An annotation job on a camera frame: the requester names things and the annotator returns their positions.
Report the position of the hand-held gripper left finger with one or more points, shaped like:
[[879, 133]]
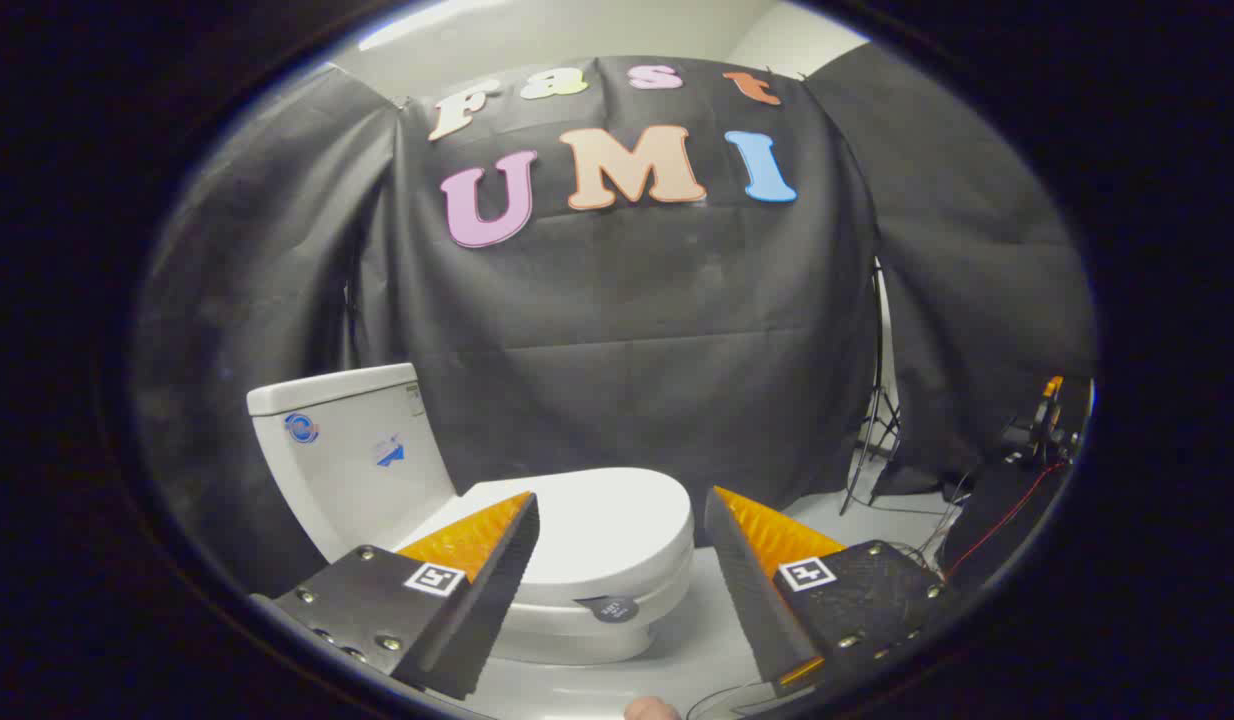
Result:
[[497, 590]]

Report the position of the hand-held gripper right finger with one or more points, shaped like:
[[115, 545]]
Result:
[[747, 590]]

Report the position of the black round lid tab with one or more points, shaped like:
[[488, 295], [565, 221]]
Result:
[[609, 609]]

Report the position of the white toilet lid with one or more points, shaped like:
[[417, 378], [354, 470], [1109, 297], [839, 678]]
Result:
[[607, 520]]

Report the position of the white ceramic toilet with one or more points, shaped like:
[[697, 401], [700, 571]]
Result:
[[347, 480]]

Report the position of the white toilet tank cover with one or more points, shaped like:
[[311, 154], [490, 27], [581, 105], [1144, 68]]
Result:
[[327, 388]]

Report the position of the black light stand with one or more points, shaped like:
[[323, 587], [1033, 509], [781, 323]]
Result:
[[879, 380]]

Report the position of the black backdrop cloth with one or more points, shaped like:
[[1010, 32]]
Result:
[[627, 330]]

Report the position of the black orange device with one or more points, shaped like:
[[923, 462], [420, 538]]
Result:
[[1047, 425]]

